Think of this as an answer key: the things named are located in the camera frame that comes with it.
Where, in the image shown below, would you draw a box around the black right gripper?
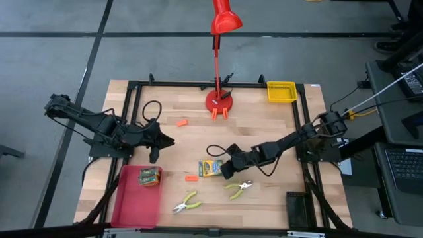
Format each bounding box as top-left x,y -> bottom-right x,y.
220,143 -> 258,180

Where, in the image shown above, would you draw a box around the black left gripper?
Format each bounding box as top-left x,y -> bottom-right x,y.
131,118 -> 163,165

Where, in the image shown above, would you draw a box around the yellow green crayon box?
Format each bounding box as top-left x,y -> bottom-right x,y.
138,175 -> 162,188
198,159 -> 224,178
138,167 -> 161,178

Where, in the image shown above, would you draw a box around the green handled pliers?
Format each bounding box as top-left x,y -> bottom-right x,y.
171,190 -> 203,215
223,180 -> 254,201

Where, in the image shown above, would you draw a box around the pink plastic tray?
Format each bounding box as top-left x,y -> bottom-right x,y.
110,165 -> 165,229

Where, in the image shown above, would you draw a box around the red desk lamp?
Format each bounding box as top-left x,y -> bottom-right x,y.
204,0 -> 244,116

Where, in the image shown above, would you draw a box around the black mesh bin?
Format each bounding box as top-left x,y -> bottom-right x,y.
286,190 -> 313,229

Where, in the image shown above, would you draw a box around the yellow plastic basket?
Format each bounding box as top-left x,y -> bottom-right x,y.
266,81 -> 298,104

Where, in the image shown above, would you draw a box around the black furniture foot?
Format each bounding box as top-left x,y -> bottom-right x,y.
0,143 -> 26,159

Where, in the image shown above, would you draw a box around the black side desk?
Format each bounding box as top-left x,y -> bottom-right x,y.
365,59 -> 423,147

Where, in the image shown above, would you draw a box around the dark grey laptop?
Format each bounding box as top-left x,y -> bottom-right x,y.
376,142 -> 423,196

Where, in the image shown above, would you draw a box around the grey equipment cart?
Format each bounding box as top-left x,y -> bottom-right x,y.
373,141 -> 423,228

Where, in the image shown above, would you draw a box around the person's shoe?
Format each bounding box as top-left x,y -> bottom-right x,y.
387,21 -> 406,34
373,39 -> 399,54

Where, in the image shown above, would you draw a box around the black laptop on desk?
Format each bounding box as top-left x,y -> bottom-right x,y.
391,61 -> 423,97

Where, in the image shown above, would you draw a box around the person's leg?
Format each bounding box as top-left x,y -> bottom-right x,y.
401,0 -> 423,34

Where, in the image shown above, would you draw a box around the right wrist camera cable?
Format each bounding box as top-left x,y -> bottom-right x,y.
206,144 -> 234,158

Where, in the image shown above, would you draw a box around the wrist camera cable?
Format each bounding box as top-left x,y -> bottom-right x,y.
206,144 -> 234,158
141,100 -> 163,124

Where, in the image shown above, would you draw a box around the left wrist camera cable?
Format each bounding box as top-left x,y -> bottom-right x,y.
141,100 -> 163,124

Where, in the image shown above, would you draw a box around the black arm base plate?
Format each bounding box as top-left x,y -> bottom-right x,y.
88,134 -> 135,159
295,135 -> 343,163

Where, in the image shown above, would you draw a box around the black table frame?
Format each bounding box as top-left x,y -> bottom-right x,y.
97,73 -> 331,237

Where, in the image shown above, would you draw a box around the black frame crossbar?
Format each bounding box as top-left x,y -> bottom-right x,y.
0,223 -> 423,238

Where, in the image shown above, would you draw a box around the yellow cable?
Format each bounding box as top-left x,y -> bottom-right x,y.
346,108 -> 378,120

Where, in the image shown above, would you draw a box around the white cable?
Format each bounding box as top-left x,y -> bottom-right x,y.
343,62 -> 423,116

